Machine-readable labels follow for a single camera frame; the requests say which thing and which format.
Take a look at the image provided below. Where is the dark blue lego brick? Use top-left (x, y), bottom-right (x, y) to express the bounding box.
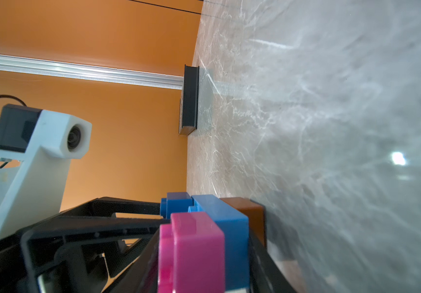
top-left (160, 192), bottom-right (193, 219)

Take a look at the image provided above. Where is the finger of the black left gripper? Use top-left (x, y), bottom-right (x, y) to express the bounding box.
top-left (60, 197), bottom-right (160, 218)
top-left (21, 217), bottom-right (170, 264)

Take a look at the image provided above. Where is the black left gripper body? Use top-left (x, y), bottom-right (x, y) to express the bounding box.
top-left (0, 220), bottom-right (152, 293)

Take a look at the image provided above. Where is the black white checkerboard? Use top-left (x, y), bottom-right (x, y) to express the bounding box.
top-left (179, 65), bottom-right (199, 136)

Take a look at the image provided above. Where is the pink lego brick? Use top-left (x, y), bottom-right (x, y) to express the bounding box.
top-left (157, 212), bottom-right (225, 293)

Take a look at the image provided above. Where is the aluminium corner post left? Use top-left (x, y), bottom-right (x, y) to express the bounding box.
top-left (0, 54), bottom-right (184, 90)

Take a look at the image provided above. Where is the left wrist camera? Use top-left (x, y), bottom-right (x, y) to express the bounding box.
top-left (0, 105), bottom-right (92, 240)

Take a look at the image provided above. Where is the orange lego brick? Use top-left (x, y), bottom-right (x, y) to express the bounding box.
top-left (221, 197), bottom-right (267, 247)

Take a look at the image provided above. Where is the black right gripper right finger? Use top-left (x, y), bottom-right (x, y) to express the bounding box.
top-left (248, 230), bottom-right (296, 293)

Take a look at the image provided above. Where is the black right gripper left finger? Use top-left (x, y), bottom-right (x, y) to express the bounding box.
top-left (104, 231), bottom-right (160, 293)

